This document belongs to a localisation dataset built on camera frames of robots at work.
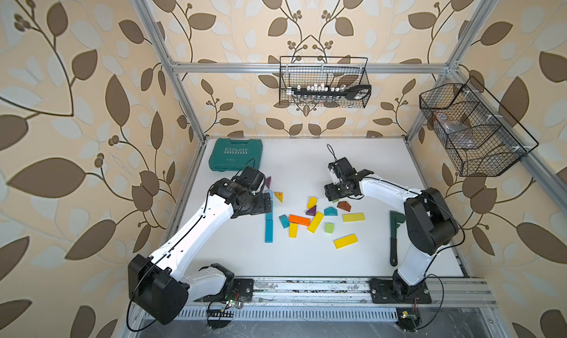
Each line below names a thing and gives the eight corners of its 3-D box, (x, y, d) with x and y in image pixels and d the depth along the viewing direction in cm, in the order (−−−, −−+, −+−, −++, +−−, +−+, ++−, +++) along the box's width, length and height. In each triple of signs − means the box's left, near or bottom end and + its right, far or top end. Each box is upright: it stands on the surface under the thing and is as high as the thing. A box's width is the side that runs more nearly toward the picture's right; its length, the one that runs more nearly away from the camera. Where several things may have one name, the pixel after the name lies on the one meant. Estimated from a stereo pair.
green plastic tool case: (208, 171, 108) (205, 165, 104) (217, 143, 120) (214, 137, 117) (261, 171, 108) (260, 165, 104) (264, 143, 120) (263, 137, 117)
